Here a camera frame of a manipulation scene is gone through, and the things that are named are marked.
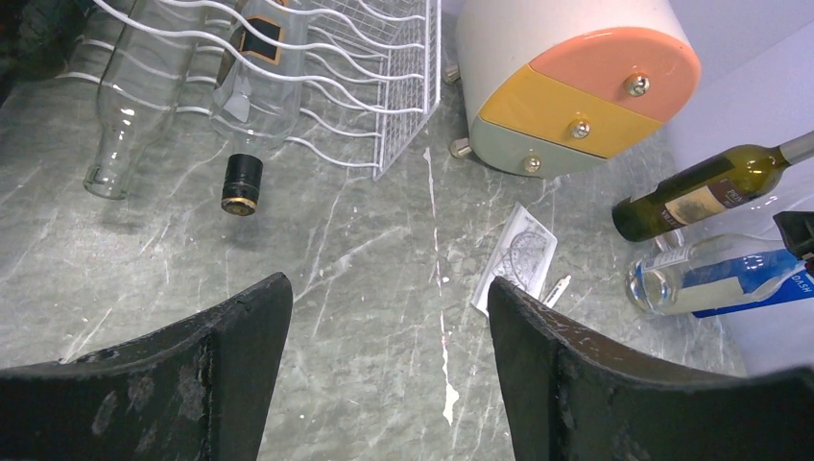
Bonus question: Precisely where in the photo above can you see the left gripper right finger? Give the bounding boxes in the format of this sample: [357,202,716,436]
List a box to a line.
[488,278,813,460]

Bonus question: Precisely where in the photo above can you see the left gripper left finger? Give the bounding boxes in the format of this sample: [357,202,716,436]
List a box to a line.
[1,273,293,460]

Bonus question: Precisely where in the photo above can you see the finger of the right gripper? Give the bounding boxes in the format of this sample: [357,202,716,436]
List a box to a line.
[773,211,814,261]

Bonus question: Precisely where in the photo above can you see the blue clear square bottle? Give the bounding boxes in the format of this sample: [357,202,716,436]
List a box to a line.
[683,249,813,318]

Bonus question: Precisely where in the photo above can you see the dark green wine bottle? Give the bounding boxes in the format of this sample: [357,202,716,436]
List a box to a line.
[611,132,813,242]

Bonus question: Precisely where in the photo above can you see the clear bottle cream label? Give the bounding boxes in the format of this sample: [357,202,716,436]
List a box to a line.
[627,234,804,315]

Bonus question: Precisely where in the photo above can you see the clear bottle black-gold label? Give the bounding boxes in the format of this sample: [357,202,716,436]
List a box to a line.
[210,21,304,216]

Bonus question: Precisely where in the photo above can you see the clear open-neck bottle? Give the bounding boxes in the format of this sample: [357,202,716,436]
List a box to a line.
[84,1,206,200]

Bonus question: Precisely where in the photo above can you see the white pink-tipped marker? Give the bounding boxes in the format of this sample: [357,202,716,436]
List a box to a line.
[542,275,572,308]

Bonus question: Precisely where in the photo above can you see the ruler set plastic package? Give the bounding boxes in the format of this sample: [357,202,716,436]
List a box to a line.
[470,202,558,318]

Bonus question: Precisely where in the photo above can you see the cream drawer cabinet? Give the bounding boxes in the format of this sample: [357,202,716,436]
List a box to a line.
[450,0,702,179]

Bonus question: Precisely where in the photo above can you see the white wire wine rack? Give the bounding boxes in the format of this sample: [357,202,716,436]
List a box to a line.
[54,0,443,182]

